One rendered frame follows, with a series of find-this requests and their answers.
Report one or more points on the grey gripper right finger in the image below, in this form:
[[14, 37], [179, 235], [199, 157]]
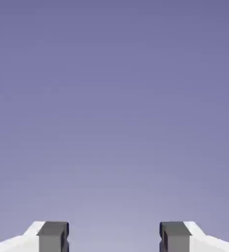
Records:
[[177, 238]]

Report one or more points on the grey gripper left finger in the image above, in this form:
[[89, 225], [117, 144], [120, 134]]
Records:
[[51, 238]]

